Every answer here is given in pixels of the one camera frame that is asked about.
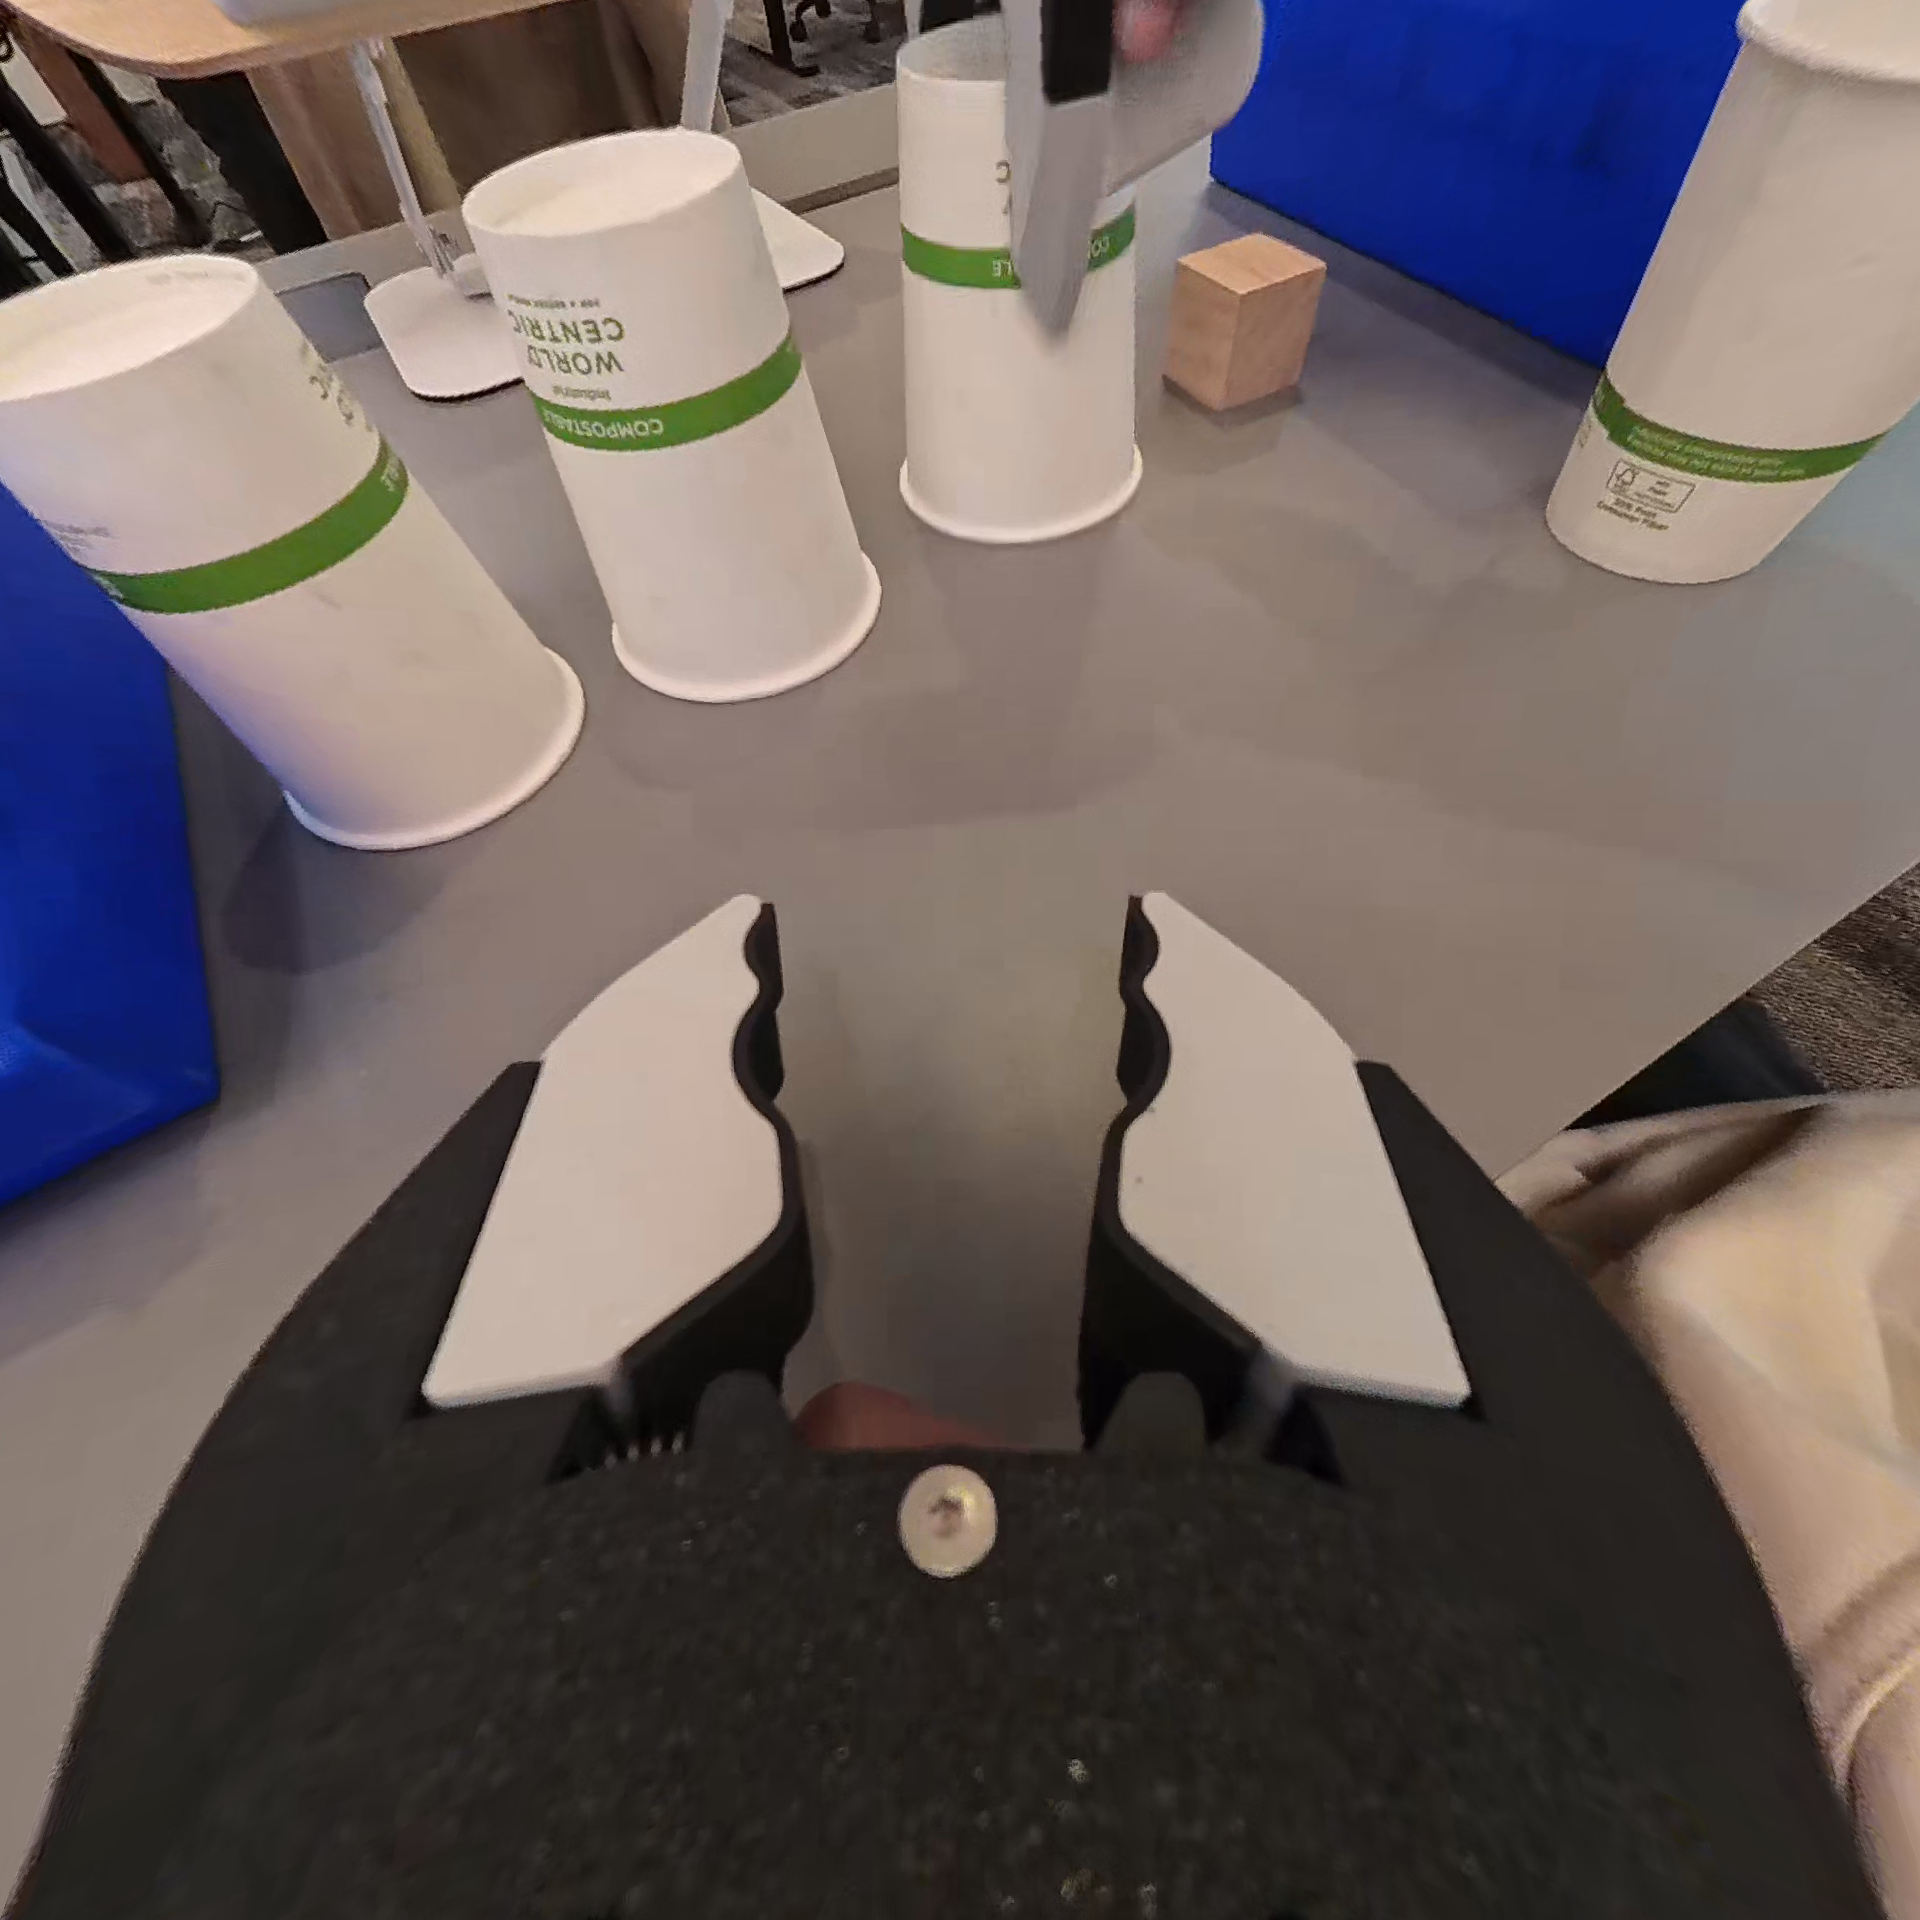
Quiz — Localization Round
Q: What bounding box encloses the wooden cube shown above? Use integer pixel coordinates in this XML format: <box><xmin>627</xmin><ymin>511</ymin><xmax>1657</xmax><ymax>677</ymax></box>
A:
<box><xmin>1162</xmin><ymin>231</ymin><xmax>1328</xmax><ymax>414</ymax></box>

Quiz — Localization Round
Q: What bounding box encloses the blue plastic bin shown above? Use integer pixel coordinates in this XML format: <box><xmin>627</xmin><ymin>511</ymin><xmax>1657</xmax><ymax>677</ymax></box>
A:
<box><xmin>1210</xmin><ymin>0</ymin><xmax>1754</xmax><ymax>372</ymax></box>
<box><xmin>0</xmin><ymin>487</ymin><xmax>221</xmax><ymax>1213</ymax></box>

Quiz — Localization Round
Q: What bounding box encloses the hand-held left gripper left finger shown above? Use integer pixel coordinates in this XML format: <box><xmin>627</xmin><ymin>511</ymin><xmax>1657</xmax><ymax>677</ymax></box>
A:
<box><xmin>421</xmin><ymin>894</ymin><xmax>818</xmax><ymax>1442</ymax></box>

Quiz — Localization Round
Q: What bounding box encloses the dark table cable cover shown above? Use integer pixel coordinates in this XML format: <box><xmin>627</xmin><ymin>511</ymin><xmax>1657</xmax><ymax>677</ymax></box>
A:
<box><xmin>275</xmin><ymin>270</ymin><xmax>378</xmax><ymax>362</ymax></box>

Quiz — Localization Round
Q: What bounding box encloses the person's torso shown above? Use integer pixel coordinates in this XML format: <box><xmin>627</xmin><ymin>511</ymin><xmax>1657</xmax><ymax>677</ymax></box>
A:
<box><xmin>1500</xmin><ymin>1093</ymin><xmax>1920</xmax><ymax>1920</ymax></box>

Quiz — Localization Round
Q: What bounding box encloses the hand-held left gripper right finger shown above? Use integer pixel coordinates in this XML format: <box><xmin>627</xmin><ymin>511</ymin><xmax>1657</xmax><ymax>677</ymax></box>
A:
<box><xmin>1075</xmin><ymin>891</ymin><xmax>1472</xmax><ymax>1450</ymax></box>

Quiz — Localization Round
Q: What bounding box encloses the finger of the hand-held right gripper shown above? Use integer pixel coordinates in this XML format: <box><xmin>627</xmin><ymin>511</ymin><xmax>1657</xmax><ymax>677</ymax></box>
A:
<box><xmin>1106</xmin><ymin>0</ymin><xmax>1265</xmax><ymax>196</ymax></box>
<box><xmin>1001</xmin><ymin>0</ymin><xmax>1116</xmax><ymax>337</ymax></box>

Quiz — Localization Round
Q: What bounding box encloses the white paper cup green band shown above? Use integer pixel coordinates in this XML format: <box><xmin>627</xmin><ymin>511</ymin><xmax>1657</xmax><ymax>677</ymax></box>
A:
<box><xmin>0</xmin><ymin>252</ymin><xmax>587</xmax><ymax>852</ymax></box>
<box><xmin>461</xmin><ymin>127</ymin><xmax>885</xmax><ymax>703</ymax></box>
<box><xmin>896</xmin><ymin>15</ymin><xmax>1145</xmax><ymax>543</ymax></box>
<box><xmin>1546</xmin><ymin>0</ymin><xmax>1920</xmax><ymax>587</ymax></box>

